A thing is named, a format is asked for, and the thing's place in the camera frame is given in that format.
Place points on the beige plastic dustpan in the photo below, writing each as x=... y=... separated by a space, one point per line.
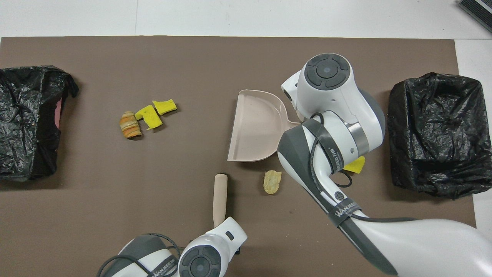
x=255 y=127

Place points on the black bag lined pink bin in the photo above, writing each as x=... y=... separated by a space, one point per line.
x=23 y=88

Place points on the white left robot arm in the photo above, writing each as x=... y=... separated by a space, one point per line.
x=215 y=240

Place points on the yellow sponge piece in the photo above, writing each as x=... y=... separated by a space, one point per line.
x=164 y=106
x=149 y=117
x=356 y=165

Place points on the dark ribbed object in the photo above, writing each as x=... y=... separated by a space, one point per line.
x=480 y=9

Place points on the striped bread piece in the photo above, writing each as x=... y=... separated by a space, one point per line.
x=130 y=125

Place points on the pale crumpled bread piece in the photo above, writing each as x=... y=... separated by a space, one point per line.
x=272 y=182

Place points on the beige hand brush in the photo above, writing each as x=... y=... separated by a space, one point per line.
x=220 y=200

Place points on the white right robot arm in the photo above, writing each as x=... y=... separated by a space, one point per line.
x=346 y=104

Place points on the brown table mat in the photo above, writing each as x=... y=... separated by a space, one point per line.
x=153 y=57

